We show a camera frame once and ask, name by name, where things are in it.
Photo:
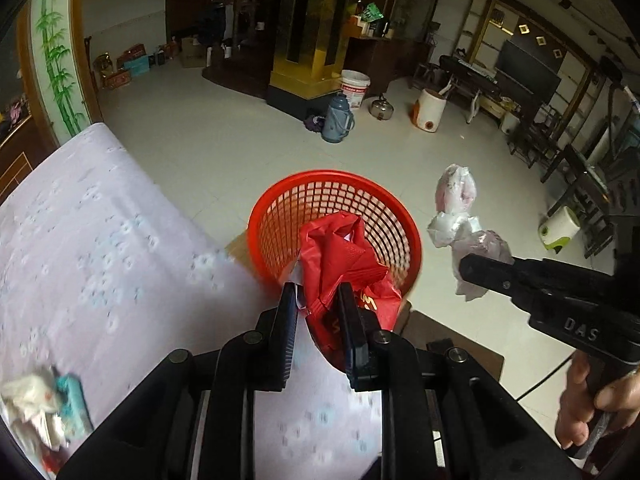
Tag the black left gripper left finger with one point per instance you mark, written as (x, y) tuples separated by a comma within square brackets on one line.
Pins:
[(282, 337)]

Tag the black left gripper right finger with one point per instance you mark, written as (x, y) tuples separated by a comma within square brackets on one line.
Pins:
[(353, 333)]

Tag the red plastic bag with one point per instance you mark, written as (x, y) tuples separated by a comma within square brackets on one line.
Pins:
[(334, 250)]

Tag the white pink plastic bag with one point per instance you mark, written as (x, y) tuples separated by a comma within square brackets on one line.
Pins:
[(455, 227)]

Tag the teal paper box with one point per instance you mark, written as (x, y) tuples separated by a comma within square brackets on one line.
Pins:
[(74, 414)]

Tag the white paper bag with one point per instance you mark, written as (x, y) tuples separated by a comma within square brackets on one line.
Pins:
[(35, 401)]

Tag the right hand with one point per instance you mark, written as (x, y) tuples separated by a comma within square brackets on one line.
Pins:
[(578, 405)]

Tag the white green small appliance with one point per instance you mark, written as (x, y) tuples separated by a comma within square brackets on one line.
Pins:
[(559, 229)]

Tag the red plastic mesh basket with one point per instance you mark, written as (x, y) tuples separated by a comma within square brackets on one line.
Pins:
[(272, 232)]

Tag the blue thermos jug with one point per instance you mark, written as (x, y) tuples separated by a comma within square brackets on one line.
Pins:
[(339, 120)]

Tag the metal kettle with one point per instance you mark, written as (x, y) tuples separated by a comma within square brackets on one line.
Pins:
[(381, 109)]

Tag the white plastic bucket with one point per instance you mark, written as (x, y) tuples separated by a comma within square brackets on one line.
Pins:
[(354, 85)]

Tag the white orange cylindrical appliance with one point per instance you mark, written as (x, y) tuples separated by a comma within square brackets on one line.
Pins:
[(427, 111)]

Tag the black flat television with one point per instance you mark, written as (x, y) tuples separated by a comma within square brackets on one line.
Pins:
[(535, 76)]

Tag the bamboo painted door panel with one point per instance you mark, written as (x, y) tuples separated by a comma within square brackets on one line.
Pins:
[(55, 67)]

